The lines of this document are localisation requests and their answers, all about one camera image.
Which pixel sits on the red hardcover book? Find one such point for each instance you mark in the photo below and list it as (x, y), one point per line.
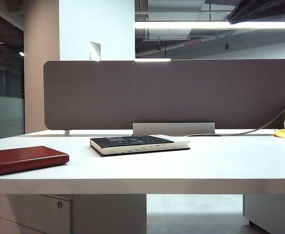
(23, 159)

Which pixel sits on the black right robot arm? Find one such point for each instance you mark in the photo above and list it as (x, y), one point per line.
(266, 9)

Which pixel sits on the black hardcover book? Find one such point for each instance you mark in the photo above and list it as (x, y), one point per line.
(132, 141)

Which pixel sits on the grey fabric desk partition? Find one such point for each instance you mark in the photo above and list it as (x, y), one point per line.
(157, 97)

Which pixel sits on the short ceiling light strip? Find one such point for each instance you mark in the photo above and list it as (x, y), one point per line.
(152, 59)

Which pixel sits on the red ceiling sign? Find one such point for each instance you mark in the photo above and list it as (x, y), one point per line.
(193, 43)

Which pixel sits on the long ceiling light strip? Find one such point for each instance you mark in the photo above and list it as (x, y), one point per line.
(181, 25)

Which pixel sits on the white drawer cabinet with lock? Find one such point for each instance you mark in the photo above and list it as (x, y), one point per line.
(96, 214)

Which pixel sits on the round metal drawer lock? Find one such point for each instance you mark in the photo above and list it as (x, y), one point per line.
(59, 205)

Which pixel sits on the plain white cabinet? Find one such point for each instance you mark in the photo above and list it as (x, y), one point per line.
(273, 209)

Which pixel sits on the small metal partition bracket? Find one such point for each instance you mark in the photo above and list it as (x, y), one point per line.
(67, 132)

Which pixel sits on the silver metal wall plate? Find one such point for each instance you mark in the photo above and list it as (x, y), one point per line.
(95, 51)

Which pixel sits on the small black wall sensor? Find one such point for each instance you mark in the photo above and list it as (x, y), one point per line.
(227, 46)

